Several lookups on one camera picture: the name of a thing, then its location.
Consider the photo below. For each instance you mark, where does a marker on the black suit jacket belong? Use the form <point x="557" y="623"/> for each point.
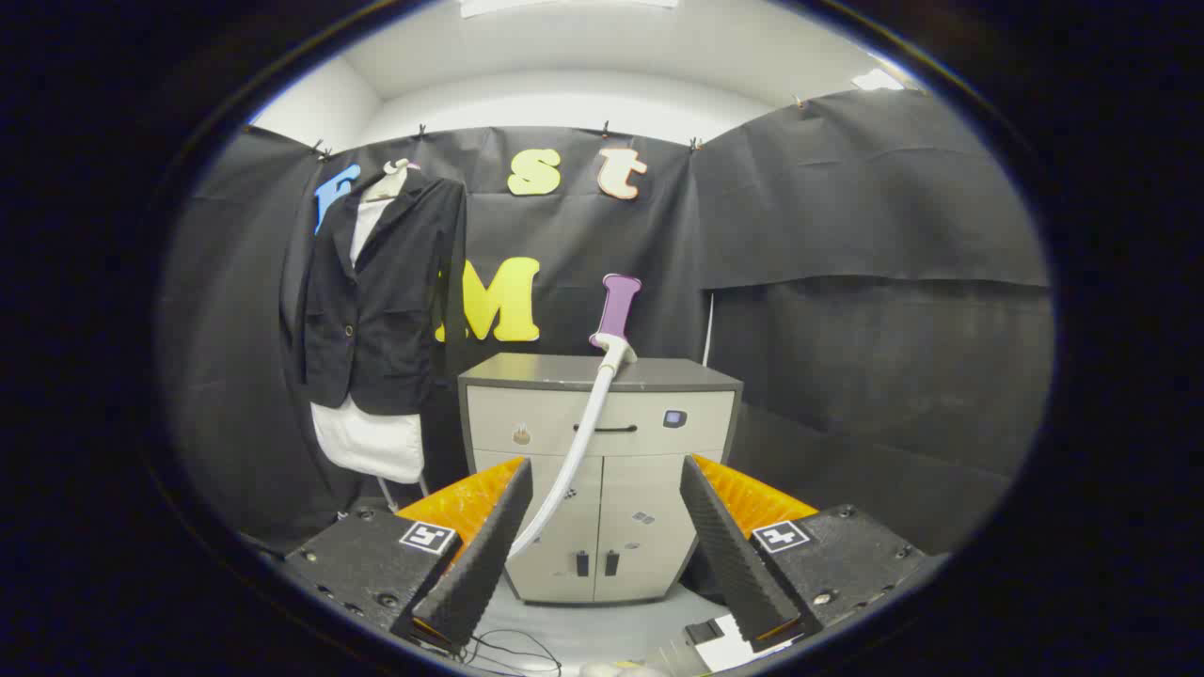
<point x="395" y="310"/>

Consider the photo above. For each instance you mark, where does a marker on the beige cabinet door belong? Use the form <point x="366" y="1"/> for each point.
<point x="564" y="574"/>
<point x="630" y="564"/>

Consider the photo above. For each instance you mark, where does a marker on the beige cabinet drawer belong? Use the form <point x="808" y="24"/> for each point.
<point x="640" y="414"/>

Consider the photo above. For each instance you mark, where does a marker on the white garment steamer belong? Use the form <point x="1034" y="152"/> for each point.
<point x="614" y="353"/>

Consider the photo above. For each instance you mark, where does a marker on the metal mannequin stand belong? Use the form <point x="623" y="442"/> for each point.
<point x="386" y="491"/>

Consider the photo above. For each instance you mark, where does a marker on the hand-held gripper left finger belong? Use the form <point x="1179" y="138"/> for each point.
<point x="489" y="555"/>

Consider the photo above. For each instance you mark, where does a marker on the black backdrop cloth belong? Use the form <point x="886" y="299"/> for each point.
<point x="847" y="235"/>

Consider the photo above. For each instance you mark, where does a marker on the grey cabinet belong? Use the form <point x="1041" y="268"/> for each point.
<point x="564" y="371"/>

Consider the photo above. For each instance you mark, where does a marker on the white dress form mannequin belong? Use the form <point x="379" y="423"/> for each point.
<point x="367" y="442"/>

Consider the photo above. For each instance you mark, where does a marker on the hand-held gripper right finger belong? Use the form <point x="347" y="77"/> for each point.
<point x="729" y="555"/>

